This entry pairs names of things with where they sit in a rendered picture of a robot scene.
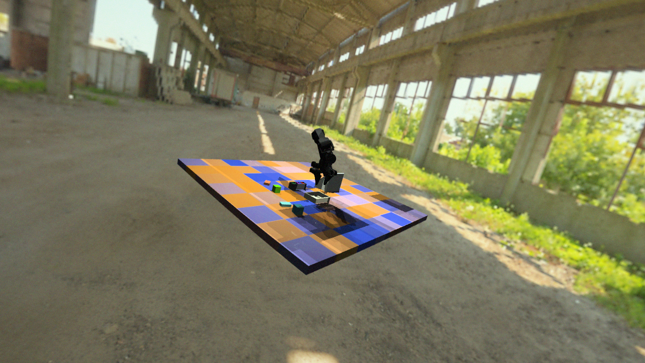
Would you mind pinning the cream shallow tray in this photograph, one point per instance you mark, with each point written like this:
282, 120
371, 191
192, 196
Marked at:
320, 197

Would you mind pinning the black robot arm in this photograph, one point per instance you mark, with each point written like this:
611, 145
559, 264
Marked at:
325, 147

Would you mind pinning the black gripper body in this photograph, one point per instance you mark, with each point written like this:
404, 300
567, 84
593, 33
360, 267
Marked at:
324, 168

